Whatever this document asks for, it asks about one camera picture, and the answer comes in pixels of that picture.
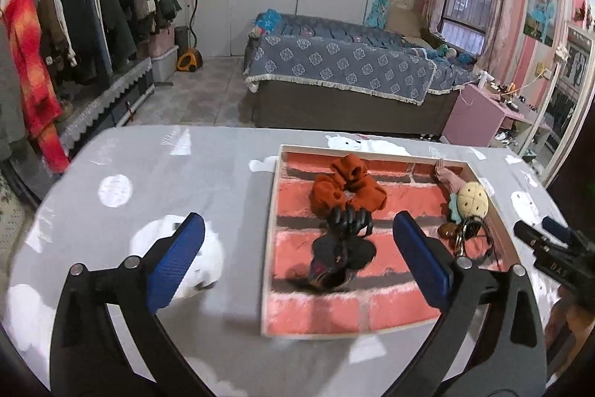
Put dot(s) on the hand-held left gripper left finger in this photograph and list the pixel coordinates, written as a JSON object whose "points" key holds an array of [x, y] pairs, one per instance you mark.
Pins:
{"points": [[179, 255]]}

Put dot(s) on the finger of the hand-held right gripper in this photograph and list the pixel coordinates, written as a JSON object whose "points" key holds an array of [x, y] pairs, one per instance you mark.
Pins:
{"points": [[530, 235], [555, 228]]}

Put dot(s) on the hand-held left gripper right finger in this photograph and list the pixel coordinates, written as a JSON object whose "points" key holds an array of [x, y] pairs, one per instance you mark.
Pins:
{"points": [[423, 262]]}

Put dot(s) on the brick pattern tray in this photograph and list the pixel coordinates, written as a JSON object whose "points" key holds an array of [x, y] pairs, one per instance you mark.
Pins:
{"points": [[386, 285]]}

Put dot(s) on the black scrunchie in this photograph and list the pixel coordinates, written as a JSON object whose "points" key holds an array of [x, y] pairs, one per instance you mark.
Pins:
{"points": [[341, 255]]}

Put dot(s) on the black claw hair clip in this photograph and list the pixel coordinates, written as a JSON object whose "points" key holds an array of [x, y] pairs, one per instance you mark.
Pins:
{"points": [[351, 218]]}

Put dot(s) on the orange scrunchie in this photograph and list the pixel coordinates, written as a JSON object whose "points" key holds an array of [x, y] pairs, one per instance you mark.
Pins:
{"points": [[346, 185]]}

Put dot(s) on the person's right hand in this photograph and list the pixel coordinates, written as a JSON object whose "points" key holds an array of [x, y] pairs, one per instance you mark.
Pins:
{"points": [[574, 322]]}

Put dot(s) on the pink cabinet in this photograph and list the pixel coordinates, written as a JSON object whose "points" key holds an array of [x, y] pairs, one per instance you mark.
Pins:
{"points": [[474, 118]]}

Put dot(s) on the white standing mirror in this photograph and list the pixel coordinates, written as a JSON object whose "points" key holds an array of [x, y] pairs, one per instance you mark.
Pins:
{"points": [[571, 99]]}

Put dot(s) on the white hair dryer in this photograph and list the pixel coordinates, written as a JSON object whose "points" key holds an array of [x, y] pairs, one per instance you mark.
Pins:
{"points": [[486, 80]]}

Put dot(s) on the low cabinet with lace cover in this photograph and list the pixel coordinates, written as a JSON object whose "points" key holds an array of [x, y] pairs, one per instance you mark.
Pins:
{"points": [[107, 104]]}

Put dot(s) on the garment steamer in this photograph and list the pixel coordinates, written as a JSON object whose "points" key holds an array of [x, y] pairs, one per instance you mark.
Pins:
{"points": [[189, 60]]}

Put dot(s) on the pink storage box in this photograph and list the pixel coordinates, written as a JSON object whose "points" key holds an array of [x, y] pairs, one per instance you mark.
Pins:
{"points": [[160, 53]]}

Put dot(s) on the bed with blue patterned cover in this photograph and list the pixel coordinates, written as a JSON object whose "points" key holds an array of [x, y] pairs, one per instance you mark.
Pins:
{"points": [[344, 71]]}

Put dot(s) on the barred window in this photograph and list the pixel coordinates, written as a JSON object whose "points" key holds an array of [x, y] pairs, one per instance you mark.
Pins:
{"points": [[467, 6]]}

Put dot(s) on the row of hanging clothes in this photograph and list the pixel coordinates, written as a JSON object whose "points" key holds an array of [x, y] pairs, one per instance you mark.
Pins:
{"points": [[83, 29]]}

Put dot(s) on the blue printed bag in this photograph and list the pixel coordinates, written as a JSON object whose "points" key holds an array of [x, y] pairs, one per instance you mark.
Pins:
{"points": [[268, 22]]}

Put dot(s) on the wall socket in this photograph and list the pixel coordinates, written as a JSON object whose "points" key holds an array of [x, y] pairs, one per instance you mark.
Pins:
{"points": [[544, 70]]}

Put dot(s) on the artificial flower wall decor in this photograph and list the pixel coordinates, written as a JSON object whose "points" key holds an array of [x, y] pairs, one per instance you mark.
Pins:
{"points": [[585, 15]]}

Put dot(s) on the wall poster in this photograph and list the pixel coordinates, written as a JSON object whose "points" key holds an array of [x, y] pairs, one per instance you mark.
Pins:
{"points": [[541, 11]]}

